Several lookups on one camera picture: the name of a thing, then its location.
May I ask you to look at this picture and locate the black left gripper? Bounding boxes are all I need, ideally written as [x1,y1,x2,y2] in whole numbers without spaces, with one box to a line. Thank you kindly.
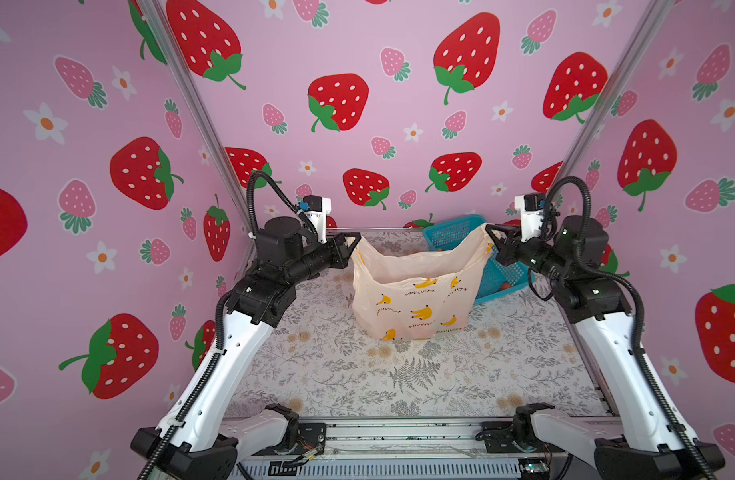
[283,232,358,294]

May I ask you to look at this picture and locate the translucent orange plastic bag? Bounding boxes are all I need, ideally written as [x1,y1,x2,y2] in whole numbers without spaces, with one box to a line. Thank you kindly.
[352,226,495,341]

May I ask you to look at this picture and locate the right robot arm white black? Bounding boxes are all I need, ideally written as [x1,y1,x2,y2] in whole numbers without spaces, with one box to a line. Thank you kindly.
[485,216,725,479]

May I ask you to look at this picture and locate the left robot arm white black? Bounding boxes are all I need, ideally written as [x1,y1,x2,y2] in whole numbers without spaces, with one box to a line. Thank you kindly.
[131,215,361,479]

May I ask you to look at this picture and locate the teal plastic basket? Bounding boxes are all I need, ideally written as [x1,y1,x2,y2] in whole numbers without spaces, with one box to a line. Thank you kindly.
[423,215,531,304]

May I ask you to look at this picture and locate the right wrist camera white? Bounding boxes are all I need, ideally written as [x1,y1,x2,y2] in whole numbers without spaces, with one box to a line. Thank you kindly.
[515,193,545,243]

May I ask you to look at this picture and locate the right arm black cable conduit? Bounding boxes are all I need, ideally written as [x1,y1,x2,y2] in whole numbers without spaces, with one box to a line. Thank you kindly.
[537,175,719,480]

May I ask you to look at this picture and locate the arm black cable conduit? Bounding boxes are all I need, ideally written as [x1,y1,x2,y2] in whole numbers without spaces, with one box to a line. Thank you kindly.
[537,175,719,480]
[135,169,320,480]

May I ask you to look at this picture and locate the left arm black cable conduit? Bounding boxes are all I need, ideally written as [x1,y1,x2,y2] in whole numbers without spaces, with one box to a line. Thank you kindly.
[135,169,320,480]

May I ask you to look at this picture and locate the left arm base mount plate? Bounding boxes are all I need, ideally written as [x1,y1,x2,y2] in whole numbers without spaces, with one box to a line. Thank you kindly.
[271,422,327,456]

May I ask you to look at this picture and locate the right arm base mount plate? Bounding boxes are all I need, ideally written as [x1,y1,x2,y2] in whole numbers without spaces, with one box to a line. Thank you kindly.
[475,421,537,453]

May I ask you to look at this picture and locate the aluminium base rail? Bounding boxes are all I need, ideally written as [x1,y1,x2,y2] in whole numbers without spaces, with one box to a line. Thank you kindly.
[222,416,651,480]

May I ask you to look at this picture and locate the aluminium frame post right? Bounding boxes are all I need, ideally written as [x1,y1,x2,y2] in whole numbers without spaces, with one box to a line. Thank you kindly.
[547,0,673,205]

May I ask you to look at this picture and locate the aluminium frame post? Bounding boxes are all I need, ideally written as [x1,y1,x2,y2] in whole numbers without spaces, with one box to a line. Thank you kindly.
[139,1,250,227]
[547,0,673,205]

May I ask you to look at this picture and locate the aluminium frame post left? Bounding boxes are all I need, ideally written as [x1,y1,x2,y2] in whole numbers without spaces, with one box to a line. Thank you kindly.
[139,1,250,227]

